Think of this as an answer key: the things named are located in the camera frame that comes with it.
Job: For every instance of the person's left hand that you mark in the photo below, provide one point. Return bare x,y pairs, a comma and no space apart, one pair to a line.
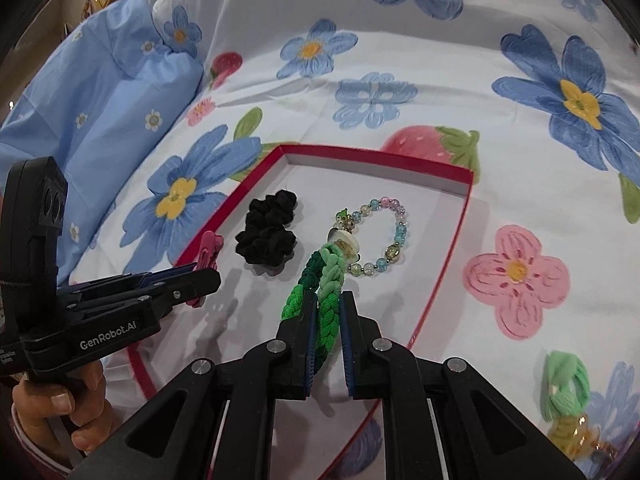
55,402

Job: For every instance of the pink hair clip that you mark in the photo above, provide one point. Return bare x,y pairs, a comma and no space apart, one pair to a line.
205,250

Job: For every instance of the blue flowered pillow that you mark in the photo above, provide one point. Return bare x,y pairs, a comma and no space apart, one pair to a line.
125,120

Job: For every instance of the black scrunchie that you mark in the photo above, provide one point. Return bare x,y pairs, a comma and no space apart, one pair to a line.
265,230

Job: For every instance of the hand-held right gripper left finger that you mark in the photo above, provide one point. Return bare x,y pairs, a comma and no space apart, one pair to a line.
311,345

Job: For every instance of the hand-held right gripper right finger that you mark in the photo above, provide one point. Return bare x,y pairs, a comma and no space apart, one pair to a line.
349,350

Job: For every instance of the yellow claw hair clip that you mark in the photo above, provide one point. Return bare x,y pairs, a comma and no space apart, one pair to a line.
575,435

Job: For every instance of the red shallow box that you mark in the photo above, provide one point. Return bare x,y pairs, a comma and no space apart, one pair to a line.
380,185

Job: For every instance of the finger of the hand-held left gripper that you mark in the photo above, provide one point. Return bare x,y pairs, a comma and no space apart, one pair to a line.
190,285
150,277

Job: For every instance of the floral printed bed sheet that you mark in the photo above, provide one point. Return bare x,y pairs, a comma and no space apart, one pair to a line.
450,85

